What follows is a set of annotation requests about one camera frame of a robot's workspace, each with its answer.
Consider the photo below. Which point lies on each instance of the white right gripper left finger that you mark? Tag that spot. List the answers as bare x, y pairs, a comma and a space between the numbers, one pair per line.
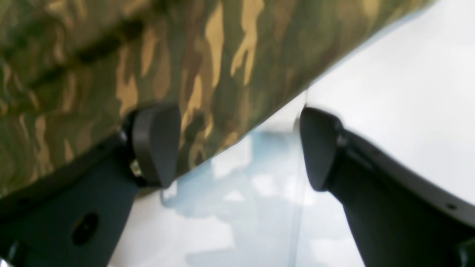
75, 216

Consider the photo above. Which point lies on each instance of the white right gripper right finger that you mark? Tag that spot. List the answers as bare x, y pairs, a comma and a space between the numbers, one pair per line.
396, 217

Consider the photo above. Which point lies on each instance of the camouflage t-shirt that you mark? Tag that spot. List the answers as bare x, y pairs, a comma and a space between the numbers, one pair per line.
72, 70

